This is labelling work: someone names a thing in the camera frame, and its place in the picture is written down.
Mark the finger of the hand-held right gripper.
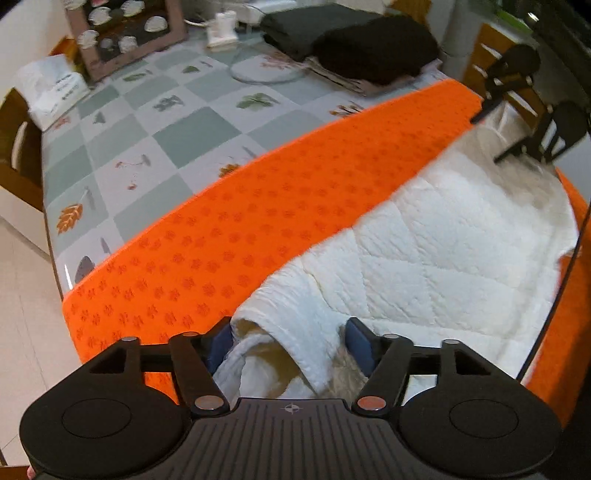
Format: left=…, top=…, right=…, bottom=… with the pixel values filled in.
left=494, top=117, right=556, bottom=164
left=470, top=74, right=533, bottom=124

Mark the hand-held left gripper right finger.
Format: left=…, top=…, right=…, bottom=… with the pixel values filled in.
left=345, top=318, right=502, bottom=416

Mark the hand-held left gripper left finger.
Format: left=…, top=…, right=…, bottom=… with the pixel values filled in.
left=88, top=316, right=234, bottom=413

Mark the white quilted vest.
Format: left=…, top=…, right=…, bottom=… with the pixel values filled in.
left=212, top=104, right=583, bottom=400

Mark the wooden slat-back chair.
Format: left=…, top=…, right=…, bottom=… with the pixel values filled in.
left=464, top=22, right=550, bottom=121

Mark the orange patterned mat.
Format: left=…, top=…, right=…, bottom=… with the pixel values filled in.
left=62, top=78, right=591, bottom=430

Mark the black folded cloth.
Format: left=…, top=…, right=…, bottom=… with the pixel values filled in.
left=314, top=16, right=439, bottom=86

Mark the light grey folded cloth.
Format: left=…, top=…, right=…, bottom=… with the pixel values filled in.
left=307, top=55, right=441, bottom=97

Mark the dark grey folded cloth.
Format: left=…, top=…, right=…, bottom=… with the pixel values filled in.
left=261, top=7, right=384, bottom=63

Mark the checked leaf-print tablecloth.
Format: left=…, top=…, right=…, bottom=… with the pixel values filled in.
left=39, top=9, right=444, bottom=296

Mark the round clear glass plate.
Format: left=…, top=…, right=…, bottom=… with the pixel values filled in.
left=230, top=48, right=309, bottom=85

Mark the white power strip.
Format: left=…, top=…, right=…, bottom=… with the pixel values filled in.
left=206, top=11, right=238, bottom=49

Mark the white tissue pack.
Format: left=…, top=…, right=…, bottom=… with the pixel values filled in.
left=16, top=54, right=90, bottom=130

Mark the brown picture frame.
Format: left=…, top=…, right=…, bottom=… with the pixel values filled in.
left=65, top=0, right=188, bottom=84

